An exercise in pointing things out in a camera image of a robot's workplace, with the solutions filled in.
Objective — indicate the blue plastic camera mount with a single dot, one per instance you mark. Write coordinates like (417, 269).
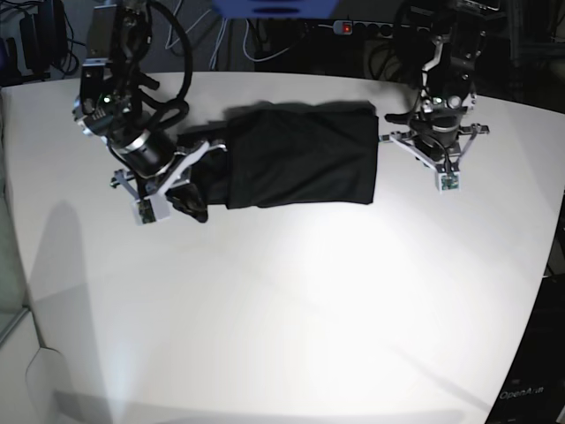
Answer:
(275, 9)

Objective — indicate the white power strip red switch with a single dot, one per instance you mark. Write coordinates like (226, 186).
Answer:
(368, 29)

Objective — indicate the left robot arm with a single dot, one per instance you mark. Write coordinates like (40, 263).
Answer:
(438, 44)

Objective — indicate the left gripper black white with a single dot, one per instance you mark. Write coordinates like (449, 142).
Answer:
(440, 145)

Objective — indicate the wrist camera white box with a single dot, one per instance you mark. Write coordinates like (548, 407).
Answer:
(447, 181)
(151, 209)

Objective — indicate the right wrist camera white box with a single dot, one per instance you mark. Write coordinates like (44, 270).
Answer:
(151, 209)

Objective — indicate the dark navy long-sleeve shirt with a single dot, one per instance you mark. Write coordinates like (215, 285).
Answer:
(295, 153)

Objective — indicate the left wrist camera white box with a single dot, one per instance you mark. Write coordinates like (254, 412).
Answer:
(447, 181)

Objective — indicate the black OpenArm case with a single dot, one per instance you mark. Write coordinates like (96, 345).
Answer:
(533, 391)

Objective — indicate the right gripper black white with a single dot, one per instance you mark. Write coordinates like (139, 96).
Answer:
(188, 174)

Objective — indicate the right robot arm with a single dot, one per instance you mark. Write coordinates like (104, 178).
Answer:
(114, 105)

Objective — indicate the black box left background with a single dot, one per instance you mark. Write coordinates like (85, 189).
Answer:
(44, 37)

